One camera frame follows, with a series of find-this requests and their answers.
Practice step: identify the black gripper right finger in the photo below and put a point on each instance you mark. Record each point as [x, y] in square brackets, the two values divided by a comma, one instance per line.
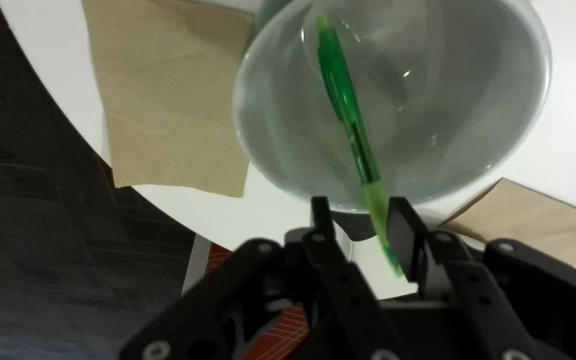
[500, 300]

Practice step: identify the green pen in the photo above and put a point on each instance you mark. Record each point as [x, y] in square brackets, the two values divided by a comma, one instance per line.
[344, 92]

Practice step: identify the large brown paper sheet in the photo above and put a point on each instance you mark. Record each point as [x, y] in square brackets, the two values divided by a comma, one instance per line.
[168, 87]

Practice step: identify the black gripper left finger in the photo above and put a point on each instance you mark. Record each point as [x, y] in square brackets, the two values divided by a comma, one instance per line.
[234, 292]

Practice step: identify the white and green mug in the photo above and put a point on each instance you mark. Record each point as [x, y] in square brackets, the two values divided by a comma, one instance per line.
[449, 100]

